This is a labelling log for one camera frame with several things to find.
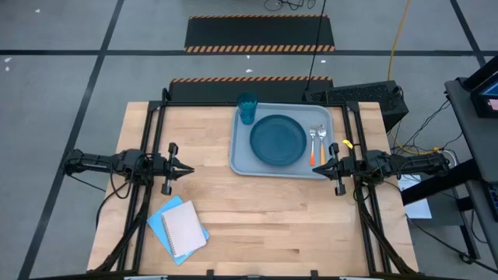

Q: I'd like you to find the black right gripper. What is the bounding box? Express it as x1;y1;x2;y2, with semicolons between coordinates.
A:
311;155;357;197

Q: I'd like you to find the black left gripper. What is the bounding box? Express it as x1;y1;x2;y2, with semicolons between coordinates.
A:
151;154;195;197

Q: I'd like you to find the spoon with orange handle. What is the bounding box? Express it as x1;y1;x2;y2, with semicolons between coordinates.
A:
317;124;328;166

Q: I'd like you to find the fork with orange-red handle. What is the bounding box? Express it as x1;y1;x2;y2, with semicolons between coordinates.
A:
308;124;317;167

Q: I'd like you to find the dark blue round plate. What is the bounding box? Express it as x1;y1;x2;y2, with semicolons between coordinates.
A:
249;114;308;167

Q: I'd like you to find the grey plastic tray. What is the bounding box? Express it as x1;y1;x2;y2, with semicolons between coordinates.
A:
228;102;336;180

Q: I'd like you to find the teal plastic cup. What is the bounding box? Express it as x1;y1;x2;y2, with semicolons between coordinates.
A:
236;91;258;126

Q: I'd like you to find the light blue notebook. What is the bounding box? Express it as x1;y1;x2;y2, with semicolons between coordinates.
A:
146;194;211;267

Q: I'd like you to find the white spiral notebook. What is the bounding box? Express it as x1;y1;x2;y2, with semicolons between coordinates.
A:
160;200;208;259

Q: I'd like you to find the black hazard-striped floor mat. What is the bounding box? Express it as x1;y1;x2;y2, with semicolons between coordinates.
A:
167;75;335;103
183;14;336;54

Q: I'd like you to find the white paper sheet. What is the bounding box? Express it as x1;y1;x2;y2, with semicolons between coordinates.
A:
396;173;433;220

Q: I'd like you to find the grey power strip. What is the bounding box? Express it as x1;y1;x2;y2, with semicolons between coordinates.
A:
443;149;460;168

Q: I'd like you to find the grey side table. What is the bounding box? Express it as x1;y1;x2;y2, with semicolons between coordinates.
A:
444;77;498;222

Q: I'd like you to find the laptop keyboard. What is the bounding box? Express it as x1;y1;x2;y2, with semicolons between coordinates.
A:
484;181;498;223

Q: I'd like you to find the black monitor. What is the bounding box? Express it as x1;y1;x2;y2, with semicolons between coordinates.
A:
462;56;498;120

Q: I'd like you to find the black aluminium table frame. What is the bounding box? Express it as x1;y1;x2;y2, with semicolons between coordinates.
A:
93;88;413;280

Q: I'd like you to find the black left arm base cable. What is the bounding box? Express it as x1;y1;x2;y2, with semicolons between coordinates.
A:
95;180;132;230

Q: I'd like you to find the black side table leg frame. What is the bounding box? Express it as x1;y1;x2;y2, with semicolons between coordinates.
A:
400;158;482;260

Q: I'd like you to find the long black cable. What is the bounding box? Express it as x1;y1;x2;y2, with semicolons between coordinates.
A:
302;0;328;101

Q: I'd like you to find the yellow cable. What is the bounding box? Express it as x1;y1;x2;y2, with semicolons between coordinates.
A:
387;0;443;156

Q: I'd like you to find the black floor cable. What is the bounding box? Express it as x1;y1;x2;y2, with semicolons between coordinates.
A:
406;215;498;273

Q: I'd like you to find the coiled black cable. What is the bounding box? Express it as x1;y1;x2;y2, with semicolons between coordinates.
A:
263;0;317;12

